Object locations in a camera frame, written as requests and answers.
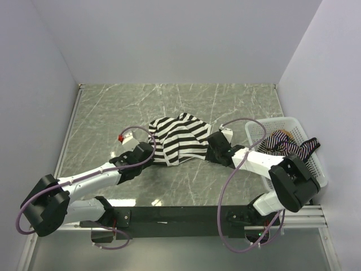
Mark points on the purple striped tank top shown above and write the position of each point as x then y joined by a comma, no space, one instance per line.
278,145

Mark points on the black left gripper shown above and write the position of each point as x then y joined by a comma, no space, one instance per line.
148,164

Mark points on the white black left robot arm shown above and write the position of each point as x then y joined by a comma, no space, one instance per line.
54,202

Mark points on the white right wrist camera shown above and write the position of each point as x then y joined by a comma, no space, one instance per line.
227,132

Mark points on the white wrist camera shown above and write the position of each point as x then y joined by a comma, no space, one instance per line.
128,141
227,132

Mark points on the white plastic laundry basket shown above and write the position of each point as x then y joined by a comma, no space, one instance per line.
258,132

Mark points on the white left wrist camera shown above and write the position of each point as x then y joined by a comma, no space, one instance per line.
128,141

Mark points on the orange garment in basket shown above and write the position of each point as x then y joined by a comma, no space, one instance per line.
287,134

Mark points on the black white striped tank top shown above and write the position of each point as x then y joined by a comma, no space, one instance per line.
178,139

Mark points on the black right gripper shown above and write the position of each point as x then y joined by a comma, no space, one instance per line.
209,155

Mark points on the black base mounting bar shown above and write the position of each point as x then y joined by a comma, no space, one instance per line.
188,221

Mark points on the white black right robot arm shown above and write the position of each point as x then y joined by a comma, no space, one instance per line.
294,184

